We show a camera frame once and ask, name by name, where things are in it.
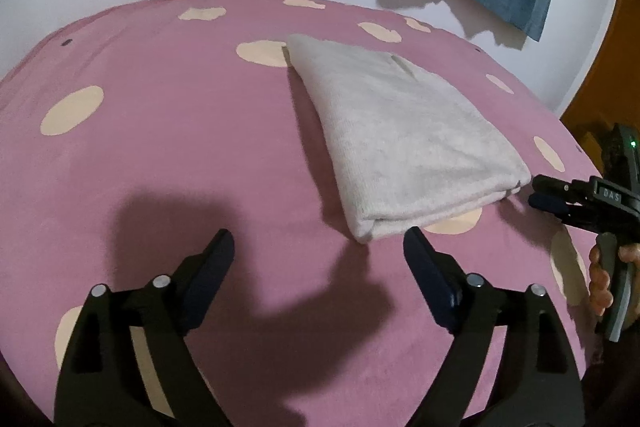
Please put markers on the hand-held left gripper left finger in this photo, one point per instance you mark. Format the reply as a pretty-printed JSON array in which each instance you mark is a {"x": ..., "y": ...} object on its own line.
[{"x": 210, "y": 277}]

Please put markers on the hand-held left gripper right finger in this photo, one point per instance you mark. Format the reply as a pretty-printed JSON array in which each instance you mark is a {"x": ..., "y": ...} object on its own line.
[{"x": 430, "y": 279}]

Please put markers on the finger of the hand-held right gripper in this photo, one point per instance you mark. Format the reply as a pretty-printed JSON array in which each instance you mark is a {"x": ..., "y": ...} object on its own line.
[
  {"x": 550, "y": 202},
  {"x": 557, "y": 183}
]

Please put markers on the cream sweater with pink flowers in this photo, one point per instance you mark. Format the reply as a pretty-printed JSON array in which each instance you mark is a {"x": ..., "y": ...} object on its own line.
[{"x": 400, "y": 132}]

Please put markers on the person's right hand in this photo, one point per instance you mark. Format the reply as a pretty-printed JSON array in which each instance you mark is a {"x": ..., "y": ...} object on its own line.
[{"x": 600, "y": 282}]

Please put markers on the pink bed sheet cream dots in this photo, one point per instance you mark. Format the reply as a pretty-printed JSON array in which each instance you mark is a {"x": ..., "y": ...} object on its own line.
[{"x": 175, "y": 147}]

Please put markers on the wooden door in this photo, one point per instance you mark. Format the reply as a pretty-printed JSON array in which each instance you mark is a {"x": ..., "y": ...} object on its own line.
[{"x": 615, "y": 57}]

